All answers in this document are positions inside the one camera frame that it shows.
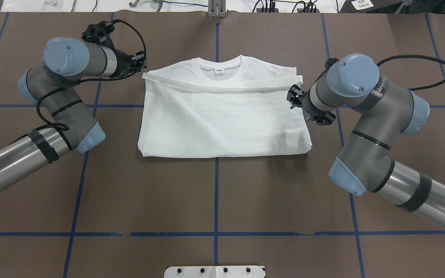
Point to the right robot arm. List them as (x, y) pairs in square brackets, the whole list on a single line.
[(386, 111)]

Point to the white perforated base plate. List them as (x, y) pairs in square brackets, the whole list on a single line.
[(231, 271)]

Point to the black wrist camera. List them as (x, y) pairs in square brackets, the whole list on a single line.
[(322, 119), (99, 34)]

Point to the black box with label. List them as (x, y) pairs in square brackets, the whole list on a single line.
[(369, 6)]

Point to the black power strip plugs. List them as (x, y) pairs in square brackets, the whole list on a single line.
[(286, 6)]

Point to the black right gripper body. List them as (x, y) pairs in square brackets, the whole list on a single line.
[(304, 100)]

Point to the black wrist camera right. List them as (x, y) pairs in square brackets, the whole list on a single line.
[(322, 119)]

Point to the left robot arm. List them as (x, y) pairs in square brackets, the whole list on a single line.
[(68, 123)]

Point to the white long-sleeve printed shirt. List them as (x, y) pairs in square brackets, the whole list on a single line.
[(237, 108)]

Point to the grey aluminium post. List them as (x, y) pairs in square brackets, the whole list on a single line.
[(217, 8)]

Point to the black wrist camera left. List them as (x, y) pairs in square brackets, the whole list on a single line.
[(99, 34)]

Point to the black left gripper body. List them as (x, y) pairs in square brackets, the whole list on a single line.
[(123, 61)]

